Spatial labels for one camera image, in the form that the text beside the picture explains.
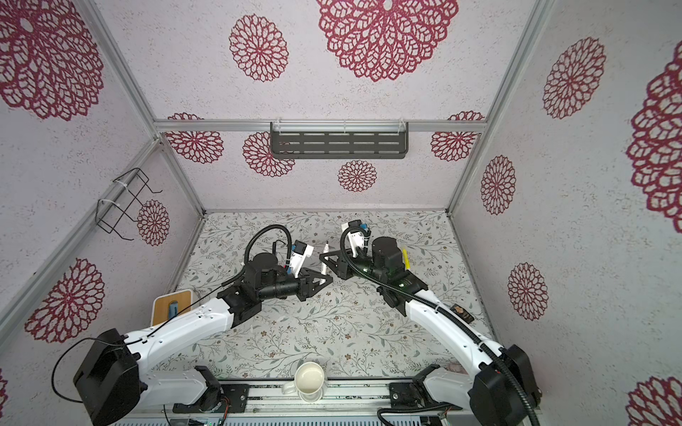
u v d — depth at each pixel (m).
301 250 0.66
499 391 0.39
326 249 0.70
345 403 0.73
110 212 0.73
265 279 0.59
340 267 0.66
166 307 0.86
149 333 0.45
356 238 0.65
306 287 0.65
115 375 0.39
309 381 0.78
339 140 0.93
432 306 0.50
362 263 0.62
